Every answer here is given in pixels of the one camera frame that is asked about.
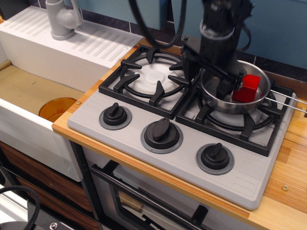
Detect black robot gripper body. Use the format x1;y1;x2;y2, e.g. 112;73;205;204
181;23;247;89

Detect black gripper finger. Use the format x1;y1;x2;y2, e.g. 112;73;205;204
216;75;234;98
182;51;201;82

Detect small stainless steel pan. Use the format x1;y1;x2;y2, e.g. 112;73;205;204
200;60;304;115

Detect red wooden cube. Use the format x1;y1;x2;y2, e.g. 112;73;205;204
232;74;260;103

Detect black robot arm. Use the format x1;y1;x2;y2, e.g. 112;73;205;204
182;0;254;100

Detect grey toy stove top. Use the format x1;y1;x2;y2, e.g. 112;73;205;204
67;45;298;211

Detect black right stove knob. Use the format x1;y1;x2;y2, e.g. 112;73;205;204
196;143;235;175

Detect black stove knob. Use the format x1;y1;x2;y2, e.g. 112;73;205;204
141;118;183;154
196;143;235;175
99;103;132;130

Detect black middle stove knob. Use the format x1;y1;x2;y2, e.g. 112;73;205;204
141;118;183;154

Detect black left stove knob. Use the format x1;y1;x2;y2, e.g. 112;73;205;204
99;103;132;130

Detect black left burner grate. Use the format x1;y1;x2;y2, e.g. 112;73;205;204
99;45;197;119

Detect black burner grate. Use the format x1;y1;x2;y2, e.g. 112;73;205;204
176;83;294;156
99;45;197;119

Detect black right burner grate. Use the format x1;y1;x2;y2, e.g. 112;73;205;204
176;83;294;156

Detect grey toy faucet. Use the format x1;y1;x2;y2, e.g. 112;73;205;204
46;0;83;41

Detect orange translucent plate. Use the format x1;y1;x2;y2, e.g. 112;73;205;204
38;97;76;122

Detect white toy sink unit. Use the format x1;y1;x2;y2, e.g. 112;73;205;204
0;6;141;182

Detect wood grain drawer fronts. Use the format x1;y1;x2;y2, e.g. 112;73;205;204
0;142;99;230

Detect oven door with black handle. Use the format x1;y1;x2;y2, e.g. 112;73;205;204
89;160;253;230

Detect black braided foreground cable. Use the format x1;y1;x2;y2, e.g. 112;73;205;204
0;185;41;230

